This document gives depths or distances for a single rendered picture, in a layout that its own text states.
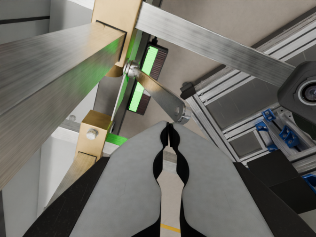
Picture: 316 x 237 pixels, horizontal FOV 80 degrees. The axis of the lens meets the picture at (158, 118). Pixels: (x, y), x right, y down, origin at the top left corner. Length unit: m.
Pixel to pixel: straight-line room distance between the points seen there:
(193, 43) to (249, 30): 0.95
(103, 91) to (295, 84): 0.38
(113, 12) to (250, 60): 0.18
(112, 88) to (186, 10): 0.75
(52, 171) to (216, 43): 0.74
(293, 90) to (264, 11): 1.03
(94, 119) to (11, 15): 0.23
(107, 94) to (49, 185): 0.55
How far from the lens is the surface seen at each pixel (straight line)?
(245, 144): 1.24
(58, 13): 0.56
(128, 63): 0.29
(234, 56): 0.28
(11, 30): 0.47
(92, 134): 0.36
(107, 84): 0.47
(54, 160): 0.80
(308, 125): 0.30
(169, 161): 0.40
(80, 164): 0.39
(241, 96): 1.06
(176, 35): 0.26
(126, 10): 0.25
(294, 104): 0.21
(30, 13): 0.51
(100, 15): 0.26
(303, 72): 0.21
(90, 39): 0.17
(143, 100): 0.46
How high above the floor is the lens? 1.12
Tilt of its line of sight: 59 degrees down
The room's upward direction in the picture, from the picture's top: 175 degrees counter-clockwise
